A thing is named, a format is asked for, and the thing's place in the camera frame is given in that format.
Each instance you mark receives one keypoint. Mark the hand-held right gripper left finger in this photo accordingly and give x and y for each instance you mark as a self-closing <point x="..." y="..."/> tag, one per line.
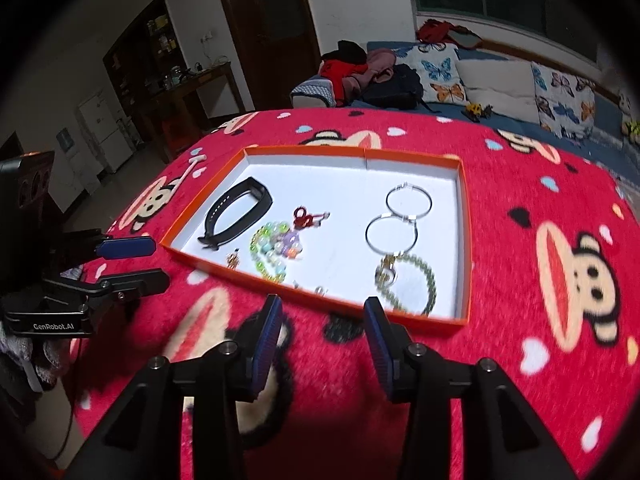
<point x="270" y="345"/>

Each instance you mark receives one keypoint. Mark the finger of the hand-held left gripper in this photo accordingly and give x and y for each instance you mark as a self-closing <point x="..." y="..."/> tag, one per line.
<point x="125" y="247"/>
<point x="140" y="282"/>

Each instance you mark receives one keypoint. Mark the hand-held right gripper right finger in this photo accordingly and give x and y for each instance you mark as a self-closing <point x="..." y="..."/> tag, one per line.
<point x="377" y="350"/>

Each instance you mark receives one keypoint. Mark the small gold charm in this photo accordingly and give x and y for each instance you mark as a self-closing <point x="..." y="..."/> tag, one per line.
<point x="232" y="259"/>

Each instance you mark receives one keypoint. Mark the orange shallow box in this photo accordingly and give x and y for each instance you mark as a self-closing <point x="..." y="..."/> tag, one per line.
<point x="340" y="250"/>

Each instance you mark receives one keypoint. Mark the silver hoop earring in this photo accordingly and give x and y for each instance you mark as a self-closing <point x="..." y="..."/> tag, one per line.
<point x="387" y="205"/>
<point x="367" y="237"/>

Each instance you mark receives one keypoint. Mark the red knot charm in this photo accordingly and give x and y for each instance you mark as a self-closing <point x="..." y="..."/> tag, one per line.
<point x="302" y="219"/>

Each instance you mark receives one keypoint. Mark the black smart band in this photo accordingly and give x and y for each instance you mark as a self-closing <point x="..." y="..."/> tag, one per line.
<point x="265" y="200"/>

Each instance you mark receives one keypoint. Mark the patterned cloth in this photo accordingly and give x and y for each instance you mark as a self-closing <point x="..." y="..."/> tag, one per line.
<point x="25" y="355"/>

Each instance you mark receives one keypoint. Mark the white appliance with blue label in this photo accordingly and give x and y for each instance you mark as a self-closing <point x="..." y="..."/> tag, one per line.
<point x="67" y="147"/>

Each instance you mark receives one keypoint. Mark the white refrigerator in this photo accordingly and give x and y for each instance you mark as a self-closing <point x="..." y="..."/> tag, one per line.
<point x="102" y="130"/>

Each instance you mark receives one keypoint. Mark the red monkey printed blanket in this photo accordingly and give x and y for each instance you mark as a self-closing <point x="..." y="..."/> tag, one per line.
<point x="500" y="360"/>

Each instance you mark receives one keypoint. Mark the dark wooden desk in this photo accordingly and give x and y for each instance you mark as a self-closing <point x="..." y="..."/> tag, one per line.
<point x="210" y="77"/>

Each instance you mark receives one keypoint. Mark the dark shelf cabinet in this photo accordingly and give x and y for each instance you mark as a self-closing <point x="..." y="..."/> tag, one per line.
<point x="140" y="45"/>

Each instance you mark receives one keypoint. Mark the patterned blue cushion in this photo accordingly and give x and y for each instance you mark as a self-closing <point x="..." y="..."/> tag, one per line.
<point x="312" y="94"/>

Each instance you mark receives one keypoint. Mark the yellow toy vehicle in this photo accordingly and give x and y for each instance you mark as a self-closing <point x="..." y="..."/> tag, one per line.
<point x="477" y="111"/>

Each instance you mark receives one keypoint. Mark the dark wooden door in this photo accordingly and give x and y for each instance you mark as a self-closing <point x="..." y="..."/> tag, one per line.
<point x="265" y="25"/>

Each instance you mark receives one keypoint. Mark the black backpack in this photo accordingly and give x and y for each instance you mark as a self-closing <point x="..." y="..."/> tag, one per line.
<point x="395" y="87"/>

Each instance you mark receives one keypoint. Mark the blue sofa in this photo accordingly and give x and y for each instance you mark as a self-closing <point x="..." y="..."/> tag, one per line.
<point x="505" y="117"/>

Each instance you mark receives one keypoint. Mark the butterfly print pillow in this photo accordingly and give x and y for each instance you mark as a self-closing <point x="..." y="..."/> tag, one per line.
<point x="565" y="100"/>
<point x="435" y="75"/>

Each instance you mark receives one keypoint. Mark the pile of clothes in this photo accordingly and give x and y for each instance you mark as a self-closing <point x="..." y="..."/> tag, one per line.
<point x="350" y="70"/>

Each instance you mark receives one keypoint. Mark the white cushion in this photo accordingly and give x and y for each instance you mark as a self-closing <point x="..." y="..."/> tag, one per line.
<point x="495" y="90"/>

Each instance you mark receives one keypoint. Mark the red garment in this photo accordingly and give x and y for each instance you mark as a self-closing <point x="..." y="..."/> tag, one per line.
<point x="445" y="32"/>

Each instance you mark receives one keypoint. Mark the stuffed toys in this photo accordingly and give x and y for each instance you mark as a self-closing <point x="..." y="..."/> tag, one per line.
<point x="631" y="120"/>

